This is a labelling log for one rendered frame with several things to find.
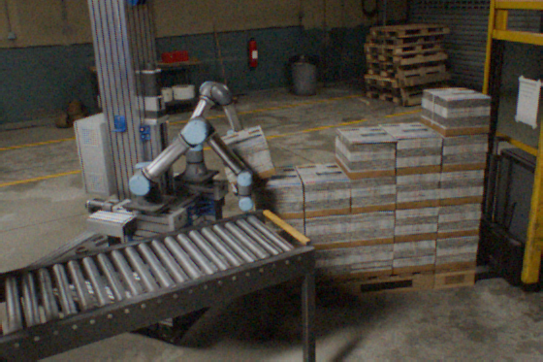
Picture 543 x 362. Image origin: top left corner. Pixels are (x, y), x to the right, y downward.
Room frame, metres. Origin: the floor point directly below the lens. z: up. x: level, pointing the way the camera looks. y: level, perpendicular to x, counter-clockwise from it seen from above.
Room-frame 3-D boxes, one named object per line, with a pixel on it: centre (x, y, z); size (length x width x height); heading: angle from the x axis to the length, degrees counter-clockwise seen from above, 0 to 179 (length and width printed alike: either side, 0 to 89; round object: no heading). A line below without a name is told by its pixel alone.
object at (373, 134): (3.10, -0.57, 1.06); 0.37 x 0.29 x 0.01; 6
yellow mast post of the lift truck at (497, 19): (3.57, -1.55, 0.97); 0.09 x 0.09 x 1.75; 7
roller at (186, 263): (2.10, 0.44, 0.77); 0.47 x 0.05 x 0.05; 28
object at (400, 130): (3.17, -0.85, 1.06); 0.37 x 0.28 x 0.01; 6
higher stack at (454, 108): (3.19, -1.15, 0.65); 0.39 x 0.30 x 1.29; 7
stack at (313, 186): (3.10, -0.43, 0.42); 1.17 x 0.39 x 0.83; 97
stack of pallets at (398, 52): (9.65, -2.51, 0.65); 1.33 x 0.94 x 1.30; 122
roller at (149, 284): (2.01, 0.61, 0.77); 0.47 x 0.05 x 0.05; 28
